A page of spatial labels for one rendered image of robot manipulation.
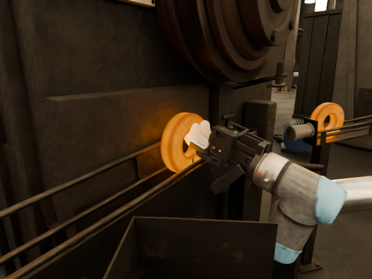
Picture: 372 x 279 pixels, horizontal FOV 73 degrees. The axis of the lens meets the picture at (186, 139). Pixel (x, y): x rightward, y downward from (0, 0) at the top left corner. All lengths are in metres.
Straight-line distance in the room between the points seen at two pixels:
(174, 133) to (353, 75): 2.97
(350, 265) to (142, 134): 1.26
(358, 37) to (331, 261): 2.50
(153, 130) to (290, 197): 0.33
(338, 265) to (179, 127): 1.17
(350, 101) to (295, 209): 2.96
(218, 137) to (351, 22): 3.03
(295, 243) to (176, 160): 0.29
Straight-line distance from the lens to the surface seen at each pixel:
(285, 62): 9.69
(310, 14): 5.00
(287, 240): 0.55
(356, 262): 1.61
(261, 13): 0.63
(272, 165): 0.51
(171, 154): 0.58
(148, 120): 0.60
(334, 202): 0.50
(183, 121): 0.60
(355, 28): 3.45
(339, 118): 1.23
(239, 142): 0.53
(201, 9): 0.59
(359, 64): 3.42
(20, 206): 0.49
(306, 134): 1.11
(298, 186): 0.50
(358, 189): 0.65
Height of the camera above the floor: 0.93
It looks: 16 degrees down
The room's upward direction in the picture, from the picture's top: straight up
